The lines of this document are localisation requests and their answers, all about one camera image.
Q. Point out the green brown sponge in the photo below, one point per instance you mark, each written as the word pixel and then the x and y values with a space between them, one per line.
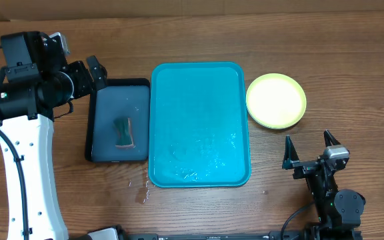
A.
pixel 123 128

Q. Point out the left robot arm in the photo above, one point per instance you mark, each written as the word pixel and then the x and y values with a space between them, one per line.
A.
pixel 35 80

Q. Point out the yellow-green plate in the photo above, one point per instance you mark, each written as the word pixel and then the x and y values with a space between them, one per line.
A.
pixel 276 101

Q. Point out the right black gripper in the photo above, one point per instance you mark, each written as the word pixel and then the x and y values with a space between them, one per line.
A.
pixel 308 165

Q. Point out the teal plastic tray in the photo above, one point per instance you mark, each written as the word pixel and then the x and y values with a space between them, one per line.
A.
pixel 198 126

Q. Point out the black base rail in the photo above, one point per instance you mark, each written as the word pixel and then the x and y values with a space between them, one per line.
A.
pixel 272 235

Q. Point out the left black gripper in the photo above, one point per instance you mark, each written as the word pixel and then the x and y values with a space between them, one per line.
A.
pixel 86 85

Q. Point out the black water tray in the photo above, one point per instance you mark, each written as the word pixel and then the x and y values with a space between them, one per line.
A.
pixel 121 98

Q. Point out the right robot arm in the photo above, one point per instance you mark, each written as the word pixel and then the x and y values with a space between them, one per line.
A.
pixel 339 211

